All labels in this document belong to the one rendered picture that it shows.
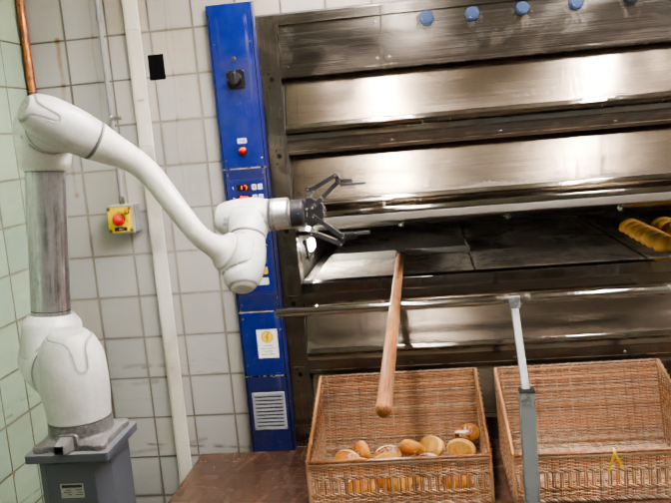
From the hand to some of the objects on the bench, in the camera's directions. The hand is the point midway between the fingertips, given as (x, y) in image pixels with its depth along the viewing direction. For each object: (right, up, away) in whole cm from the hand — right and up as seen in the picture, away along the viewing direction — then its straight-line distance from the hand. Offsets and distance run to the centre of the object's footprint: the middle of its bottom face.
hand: (363, 208), depth 220 cm
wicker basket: (+74, -80, +34) cm, 114 cm away
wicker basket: (+14, -84, +41) cm, 95 cm away
